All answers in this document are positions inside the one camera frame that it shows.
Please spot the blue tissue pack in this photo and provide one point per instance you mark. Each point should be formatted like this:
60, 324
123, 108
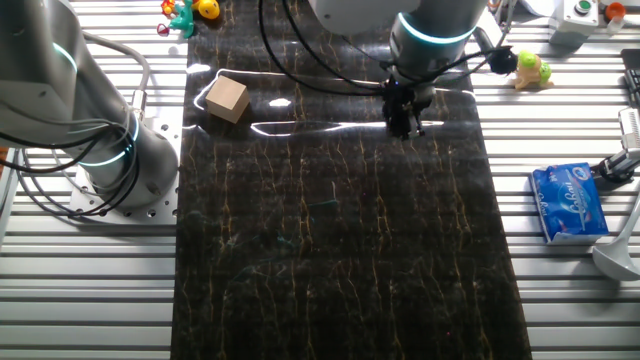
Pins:
567, 202

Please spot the grey clamp mount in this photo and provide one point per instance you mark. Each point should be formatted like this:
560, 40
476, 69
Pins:
617, 167

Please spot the wooden cube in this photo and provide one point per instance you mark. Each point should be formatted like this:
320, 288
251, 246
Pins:
227, 99

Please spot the silver depth camera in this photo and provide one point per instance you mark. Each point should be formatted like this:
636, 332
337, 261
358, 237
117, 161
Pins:
631, 130

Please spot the white plastic ladle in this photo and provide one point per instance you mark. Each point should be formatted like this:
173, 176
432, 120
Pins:
617, 257

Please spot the grey button box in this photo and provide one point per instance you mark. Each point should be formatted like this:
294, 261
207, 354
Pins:
575, 20

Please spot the green beige turtle toy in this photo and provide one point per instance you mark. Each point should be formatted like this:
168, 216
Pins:
532, 70

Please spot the clear plastic sheet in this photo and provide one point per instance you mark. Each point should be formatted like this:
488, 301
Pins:
300, 129

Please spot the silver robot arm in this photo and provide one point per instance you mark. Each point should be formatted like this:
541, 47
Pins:
45, 75

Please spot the perforated robot base plate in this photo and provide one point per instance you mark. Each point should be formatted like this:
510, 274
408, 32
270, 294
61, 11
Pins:
165, 190

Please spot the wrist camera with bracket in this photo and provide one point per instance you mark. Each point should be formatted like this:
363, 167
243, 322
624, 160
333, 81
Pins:
502, 60

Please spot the teal seal toy with ball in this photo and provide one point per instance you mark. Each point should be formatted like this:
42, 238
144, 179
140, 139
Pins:
183, 21

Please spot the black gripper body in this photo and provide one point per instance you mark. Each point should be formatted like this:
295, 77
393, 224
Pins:
405, 100

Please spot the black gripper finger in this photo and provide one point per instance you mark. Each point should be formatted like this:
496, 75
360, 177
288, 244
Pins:
415, 127
396, 127

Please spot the orange capped bottle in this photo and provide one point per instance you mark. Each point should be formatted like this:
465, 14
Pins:
615, 12

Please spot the black marble pattern mat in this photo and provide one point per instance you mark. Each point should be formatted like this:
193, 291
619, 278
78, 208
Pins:
350, 240

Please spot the red yellow small toy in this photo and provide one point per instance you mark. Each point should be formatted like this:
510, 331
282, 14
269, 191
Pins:
168, 6

